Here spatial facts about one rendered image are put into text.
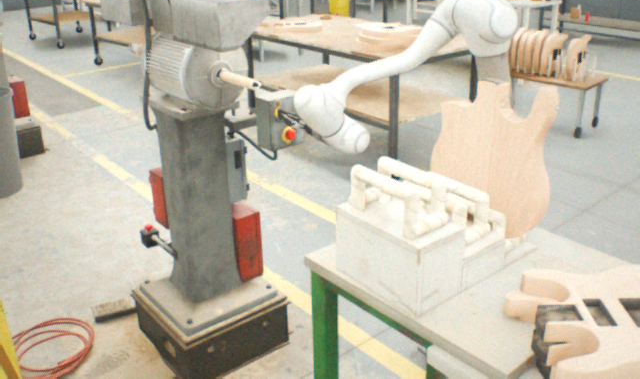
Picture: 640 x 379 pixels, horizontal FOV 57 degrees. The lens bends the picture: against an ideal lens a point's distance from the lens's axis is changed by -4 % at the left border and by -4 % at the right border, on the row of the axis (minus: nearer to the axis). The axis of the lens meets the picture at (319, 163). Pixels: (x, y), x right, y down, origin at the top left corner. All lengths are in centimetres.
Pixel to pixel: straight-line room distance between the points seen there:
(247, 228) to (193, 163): 39
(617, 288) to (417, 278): 41
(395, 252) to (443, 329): 19
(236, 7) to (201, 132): 67
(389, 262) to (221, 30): 83
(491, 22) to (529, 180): 55
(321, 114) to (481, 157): 53
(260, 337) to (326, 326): 104
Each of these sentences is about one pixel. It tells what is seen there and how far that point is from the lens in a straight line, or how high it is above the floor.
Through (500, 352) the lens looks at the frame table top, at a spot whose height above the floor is 93.
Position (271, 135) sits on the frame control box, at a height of 99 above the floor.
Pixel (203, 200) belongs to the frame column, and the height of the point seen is 73.
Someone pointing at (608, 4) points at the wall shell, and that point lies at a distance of 1335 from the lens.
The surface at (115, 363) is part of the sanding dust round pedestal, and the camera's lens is 285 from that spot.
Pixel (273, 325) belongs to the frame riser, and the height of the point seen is 13.
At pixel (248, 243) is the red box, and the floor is 49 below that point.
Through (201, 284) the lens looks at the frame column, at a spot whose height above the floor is 38.
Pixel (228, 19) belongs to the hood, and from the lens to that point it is 179.
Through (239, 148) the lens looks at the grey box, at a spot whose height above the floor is 89.
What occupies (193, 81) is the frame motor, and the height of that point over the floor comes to 124.
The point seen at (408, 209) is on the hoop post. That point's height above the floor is 117.
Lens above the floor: 172
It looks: 21 degrees down
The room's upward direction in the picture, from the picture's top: 1 degrees counter-clockwise
